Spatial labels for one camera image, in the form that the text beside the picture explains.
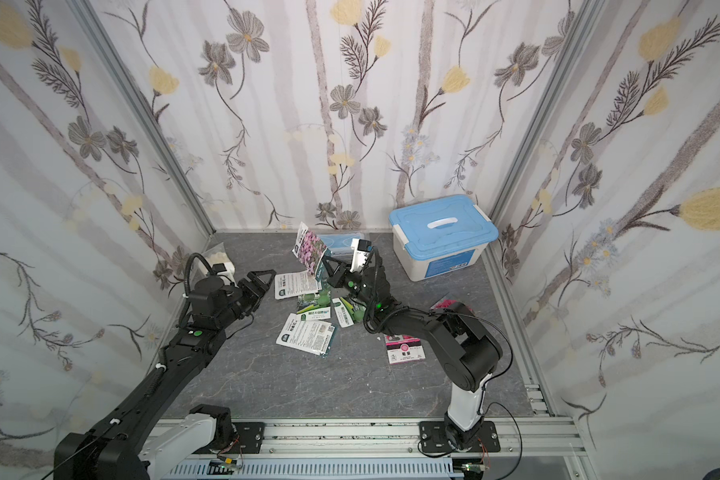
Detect white flower seed packet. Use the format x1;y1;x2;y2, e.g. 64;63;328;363
276;313;335;356
274;271;321;300
292;223;328;277

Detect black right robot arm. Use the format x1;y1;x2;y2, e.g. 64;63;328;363
322;257;503;451

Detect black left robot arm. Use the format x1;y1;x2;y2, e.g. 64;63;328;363
49;270;276;479

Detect small green gourd seed packet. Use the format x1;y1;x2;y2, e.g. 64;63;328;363
332;297;366;328

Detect large green gourd seed packet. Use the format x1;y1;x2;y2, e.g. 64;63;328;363
296;286;332;321

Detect pink label seed packet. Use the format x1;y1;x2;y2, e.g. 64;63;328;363
385;335;426;365

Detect red flower seed packet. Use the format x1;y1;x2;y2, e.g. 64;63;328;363
430;298;461;313

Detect bag of blue face masks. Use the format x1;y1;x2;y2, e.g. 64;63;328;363
318;232;368;258

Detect bag of cream gloves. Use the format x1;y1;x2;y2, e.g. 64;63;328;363
203;243;234;266

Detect blue lidded storage box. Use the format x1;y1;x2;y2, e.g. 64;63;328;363
389;195;499;282

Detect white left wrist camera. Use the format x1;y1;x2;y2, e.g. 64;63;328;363
219;262;235;284

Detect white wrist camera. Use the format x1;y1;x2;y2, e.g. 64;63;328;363
350;238;373;273
219;262;235;284

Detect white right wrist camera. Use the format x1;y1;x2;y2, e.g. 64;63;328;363
350;238;373;273

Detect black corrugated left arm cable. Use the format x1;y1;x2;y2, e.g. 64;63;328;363
181;252;229;301

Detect aluminium corner frame post right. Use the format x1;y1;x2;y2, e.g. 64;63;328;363
488;0;607;223

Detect aluminium corner frame post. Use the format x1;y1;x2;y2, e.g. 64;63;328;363
488;0;607;223
66;0;216;237

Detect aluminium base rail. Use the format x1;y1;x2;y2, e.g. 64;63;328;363
140;417;597;479

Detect aluminium corner frame post left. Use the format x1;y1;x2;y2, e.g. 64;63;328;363
66;0;216;237

